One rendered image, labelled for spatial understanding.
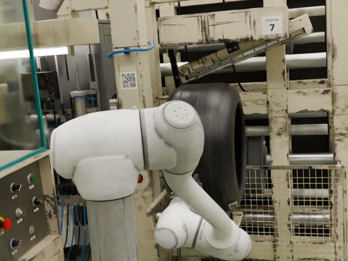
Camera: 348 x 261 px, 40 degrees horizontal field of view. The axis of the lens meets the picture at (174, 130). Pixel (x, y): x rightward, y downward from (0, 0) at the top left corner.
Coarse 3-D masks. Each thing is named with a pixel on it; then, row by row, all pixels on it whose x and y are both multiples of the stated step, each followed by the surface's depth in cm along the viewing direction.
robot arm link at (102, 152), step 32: (64, 128) 98; (96, 128) 97; (128, 128) 97; (64, 160) 97; (96, 160) 96; (128, 160) 98; (96, 192) 98; (128, 192) 101; (96, 224) 101; (128, 224) 102; (96, 256) 102; (128, 256) 102
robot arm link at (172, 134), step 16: (144, 112) 100; (160, 112) 97; (176, 112) 96; (192, 112) 97; (144, 128) 98; (160, 128) 96; (176, 128) 95; (192, 128) 96; (144, 144) 97; (160, 144) 97; (176, 144) 97; (192, 144) 99; (144, 160) 99; (160, 160) 100; (176, 160) 102; (192, 160) 104
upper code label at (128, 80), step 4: (120, 72) 214; (124, 72) 213; (128, 72) 213; (132, 72) 213; (120, 76) 214; (124, 76) 214; (128, 76) 213; (132, 76) 213; (124, 80) 214; (128, 80) 214; (132, 80) 213; (136, 80) 213; (124, 84) 215; (128, 84) 214; (132, 84) 214; (136, 84) 213; (124, 88) 215; (128, 88) 214; (132, 88) 214; (136, 88) 214
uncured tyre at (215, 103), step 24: (192, 96) 202; (216, 96) 199; (216, 120) 192; (240, 120) 231; (216, 144) 190; (240, 144) 237; (216, 168) 190; (240, 168) 232; (168, 192) 205; (216, 192) 195; (240, 192) 211
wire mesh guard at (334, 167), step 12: (252, 168) 249; (264, 168) 248; (276, 168) 246; (288, 168) 244; (300, 168) 243; (312, 168) 241; (324, 168) 240; (336, 168) 238; (276, 216) 252; (288, 216) 250; (300, 216) 249; (252, 228) 256; (324, 228) 247; (336, 228) 245; (264, 240) 256; (180, 252) 270; (276, 252) 256; (336, 252) 247
